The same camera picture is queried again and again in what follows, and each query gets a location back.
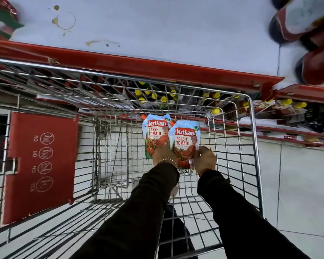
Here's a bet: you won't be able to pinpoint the person's left forearm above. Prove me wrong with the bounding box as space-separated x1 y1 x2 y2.
77 162 180 259

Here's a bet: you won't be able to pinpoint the red plastic cart seat flap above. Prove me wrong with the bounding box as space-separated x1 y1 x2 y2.
2 112 79 225

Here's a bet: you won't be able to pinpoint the person's right forearm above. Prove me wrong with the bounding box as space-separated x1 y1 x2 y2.
197 169 311 259

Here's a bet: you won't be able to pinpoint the person's right hand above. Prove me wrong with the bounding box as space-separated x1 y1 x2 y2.
193 146 217 177

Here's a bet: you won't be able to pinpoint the red-edged lower store shelf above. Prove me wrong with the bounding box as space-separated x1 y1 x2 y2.
35 94 324 149

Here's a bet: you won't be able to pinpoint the red and green sauce packets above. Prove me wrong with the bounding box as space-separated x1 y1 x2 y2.
0 0 25 41

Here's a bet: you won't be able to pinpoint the person's dark trouser leg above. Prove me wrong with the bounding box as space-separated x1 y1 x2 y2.
159 203 198 259

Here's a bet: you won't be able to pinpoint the beaded wrist bracelet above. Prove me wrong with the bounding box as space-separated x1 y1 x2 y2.
156 157 178 168

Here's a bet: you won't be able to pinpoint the blue ketchup pouch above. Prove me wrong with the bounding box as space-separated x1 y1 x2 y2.
141 114 173 160
171 120 201 169

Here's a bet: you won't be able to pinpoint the row of yellow-capped bottles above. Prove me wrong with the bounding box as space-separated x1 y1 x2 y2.
134 81 308 116

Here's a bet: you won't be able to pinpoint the person's left hand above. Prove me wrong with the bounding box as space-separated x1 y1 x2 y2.
152 144 178 166

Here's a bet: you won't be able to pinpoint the metal wire shopping cart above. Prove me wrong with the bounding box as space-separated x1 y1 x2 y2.
0 57 265 259

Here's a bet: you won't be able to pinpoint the red-edged white store shelf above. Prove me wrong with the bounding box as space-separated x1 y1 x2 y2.
0 0 284 92
276 38 324 105

